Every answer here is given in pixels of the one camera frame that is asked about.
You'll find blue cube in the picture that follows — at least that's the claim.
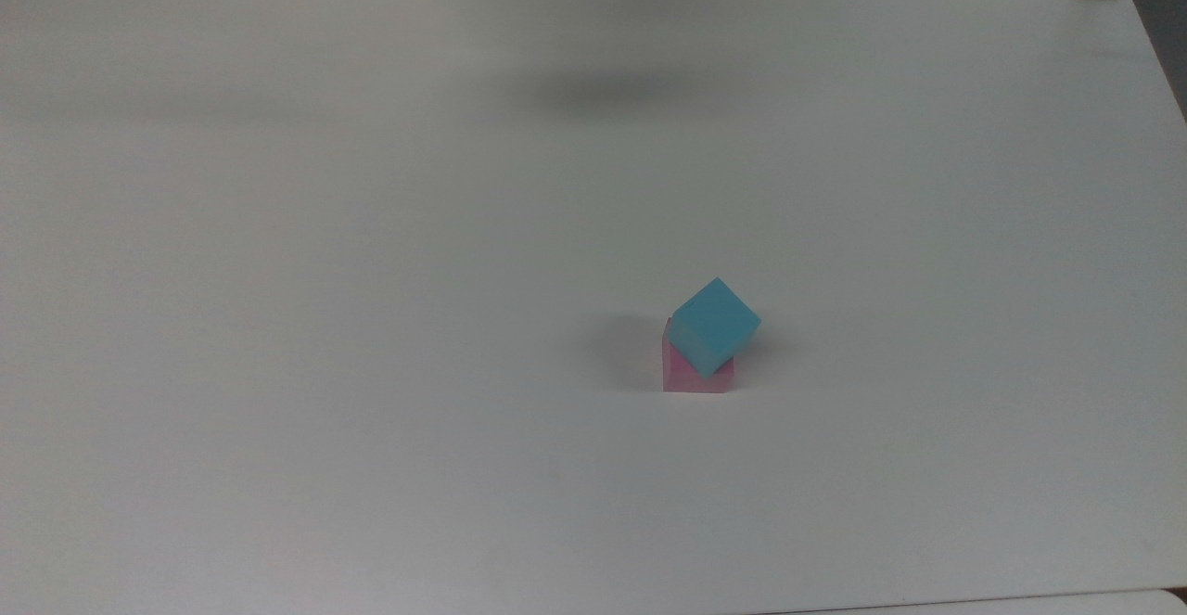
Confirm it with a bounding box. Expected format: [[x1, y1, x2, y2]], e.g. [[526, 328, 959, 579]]
[[669, 276, 762, 379]]

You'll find pink cube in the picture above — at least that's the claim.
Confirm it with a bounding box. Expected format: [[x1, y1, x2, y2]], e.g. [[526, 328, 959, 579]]
[[661, 316, 735, 395]]

